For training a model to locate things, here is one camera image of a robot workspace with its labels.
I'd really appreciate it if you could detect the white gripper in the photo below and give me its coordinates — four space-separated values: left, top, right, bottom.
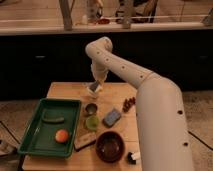
91 63 108 84

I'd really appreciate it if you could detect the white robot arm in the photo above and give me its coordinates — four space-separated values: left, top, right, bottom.
85 37 194 171

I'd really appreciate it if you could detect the small metal cup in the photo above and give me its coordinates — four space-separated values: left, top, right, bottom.
85 103 98 116

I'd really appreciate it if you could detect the green cup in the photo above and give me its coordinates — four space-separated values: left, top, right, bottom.
85 115 99 131

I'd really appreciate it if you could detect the brown grape bunch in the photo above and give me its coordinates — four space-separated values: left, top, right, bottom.
122 97 136 113

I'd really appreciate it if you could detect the blue sponge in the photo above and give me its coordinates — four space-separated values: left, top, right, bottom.
103 109 121 127

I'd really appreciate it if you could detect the green cucumber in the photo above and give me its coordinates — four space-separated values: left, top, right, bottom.
42 117 65 124

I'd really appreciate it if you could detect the brown bowl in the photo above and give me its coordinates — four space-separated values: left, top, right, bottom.
95 131 125 163

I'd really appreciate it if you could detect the orange fruit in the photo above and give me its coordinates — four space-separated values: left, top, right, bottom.
55 129 69 143

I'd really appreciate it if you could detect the green plastic tray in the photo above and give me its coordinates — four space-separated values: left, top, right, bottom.
18 98 81 158

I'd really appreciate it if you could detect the black white brush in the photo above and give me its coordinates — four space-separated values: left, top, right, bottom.
127 152 141 165

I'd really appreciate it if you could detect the black cable right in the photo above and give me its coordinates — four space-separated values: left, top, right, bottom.
188 130 213 152

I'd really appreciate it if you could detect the black cable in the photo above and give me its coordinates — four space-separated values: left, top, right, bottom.
0 119 22 146
188 130 213 152

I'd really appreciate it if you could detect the black cable left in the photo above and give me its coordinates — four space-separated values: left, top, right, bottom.
0 119 22 146

